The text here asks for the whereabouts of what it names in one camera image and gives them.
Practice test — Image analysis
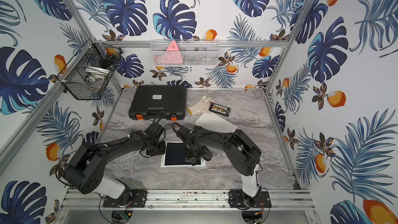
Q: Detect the clear mesh wall shelf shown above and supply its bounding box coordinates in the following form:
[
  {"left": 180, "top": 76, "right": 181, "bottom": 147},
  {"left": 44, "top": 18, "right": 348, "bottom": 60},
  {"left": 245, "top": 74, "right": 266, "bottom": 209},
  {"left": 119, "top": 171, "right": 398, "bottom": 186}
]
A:
[{"left": 150, "top": 39, "right": 220, "bottom": 66}]

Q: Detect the black plastic tool case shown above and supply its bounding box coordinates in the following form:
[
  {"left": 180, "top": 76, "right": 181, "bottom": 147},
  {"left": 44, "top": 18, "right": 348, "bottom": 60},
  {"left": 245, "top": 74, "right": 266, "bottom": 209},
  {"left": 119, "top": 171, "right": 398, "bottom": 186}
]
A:
[{"left": 129, "top": 85, "right": 187, "bottom": 121}]

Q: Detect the grey blue wiping cloth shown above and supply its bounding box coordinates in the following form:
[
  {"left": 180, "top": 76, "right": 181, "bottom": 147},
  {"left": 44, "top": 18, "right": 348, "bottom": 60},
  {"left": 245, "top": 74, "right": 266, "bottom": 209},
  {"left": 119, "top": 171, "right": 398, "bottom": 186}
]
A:
[{"left": 199, "top": 147, "right": 212, "bottom": 161}]

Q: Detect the pink triangular paper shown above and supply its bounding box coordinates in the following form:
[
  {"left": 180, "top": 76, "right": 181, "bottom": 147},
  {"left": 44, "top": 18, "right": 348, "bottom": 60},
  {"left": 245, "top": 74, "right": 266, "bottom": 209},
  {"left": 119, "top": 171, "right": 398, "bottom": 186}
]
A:
[{"left": 159, "top": 40, "right": 183, "bottom": 65}]

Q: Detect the black screwdriver bit box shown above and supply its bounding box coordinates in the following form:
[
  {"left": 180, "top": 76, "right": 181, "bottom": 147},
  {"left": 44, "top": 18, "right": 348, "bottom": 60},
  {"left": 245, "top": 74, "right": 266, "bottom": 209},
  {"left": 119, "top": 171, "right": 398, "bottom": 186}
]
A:
[{"left": 209, "top": 102, "right": 231, "bottom": 117}]

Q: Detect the silver object in basket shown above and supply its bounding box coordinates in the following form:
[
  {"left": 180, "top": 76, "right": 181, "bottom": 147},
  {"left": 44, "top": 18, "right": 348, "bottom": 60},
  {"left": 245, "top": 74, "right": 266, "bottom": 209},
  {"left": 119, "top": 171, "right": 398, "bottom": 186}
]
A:
[{"left": 84, "top": 66, "right": 110, "bottom": 85}]

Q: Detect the white knit work glove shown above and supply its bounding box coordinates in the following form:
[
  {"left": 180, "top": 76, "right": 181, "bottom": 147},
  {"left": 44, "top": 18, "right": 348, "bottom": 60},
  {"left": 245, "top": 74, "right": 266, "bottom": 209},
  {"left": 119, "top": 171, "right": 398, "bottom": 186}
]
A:
[{"left": 188, "top": 95, "right": 214, "bottom": 115}]

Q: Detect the black wire basket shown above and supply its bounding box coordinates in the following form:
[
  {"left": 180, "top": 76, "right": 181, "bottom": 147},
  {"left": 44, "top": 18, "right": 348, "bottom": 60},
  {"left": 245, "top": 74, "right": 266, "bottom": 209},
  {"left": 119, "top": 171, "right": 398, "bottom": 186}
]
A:
[{"left": 56, "top": 39, "right": 123, "bottom": 100}]

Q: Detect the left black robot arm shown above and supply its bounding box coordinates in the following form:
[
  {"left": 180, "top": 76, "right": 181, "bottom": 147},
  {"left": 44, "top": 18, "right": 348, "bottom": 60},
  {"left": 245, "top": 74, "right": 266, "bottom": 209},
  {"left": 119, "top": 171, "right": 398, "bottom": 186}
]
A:
[{"left": 61, "top": 111, "right": 166, "bottom": 206}]

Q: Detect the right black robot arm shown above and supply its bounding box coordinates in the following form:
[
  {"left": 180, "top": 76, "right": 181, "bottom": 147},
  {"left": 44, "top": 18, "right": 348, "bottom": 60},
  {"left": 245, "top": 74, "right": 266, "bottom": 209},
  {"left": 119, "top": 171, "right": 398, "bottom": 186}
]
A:
[{"left": 172, "top": 122, "right": 262, "bottom": 210}]

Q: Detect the white drawing tablet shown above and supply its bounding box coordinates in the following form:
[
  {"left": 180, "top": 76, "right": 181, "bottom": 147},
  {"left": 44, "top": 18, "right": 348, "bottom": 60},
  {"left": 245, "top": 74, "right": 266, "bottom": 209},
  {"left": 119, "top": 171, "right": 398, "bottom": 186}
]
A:
[
  {"left": 194, "top": 112, "right": 237, "bottom": 133},
  {"left": 161, "top": 142, "right": 206, "bottom": 168}
]

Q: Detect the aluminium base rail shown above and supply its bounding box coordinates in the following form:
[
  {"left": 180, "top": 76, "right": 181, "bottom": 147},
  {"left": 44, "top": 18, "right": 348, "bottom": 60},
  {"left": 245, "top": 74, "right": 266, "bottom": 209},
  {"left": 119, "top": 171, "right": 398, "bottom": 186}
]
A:
[{"left": 61, "top": 189, "right": 315, "bottom": 211}]

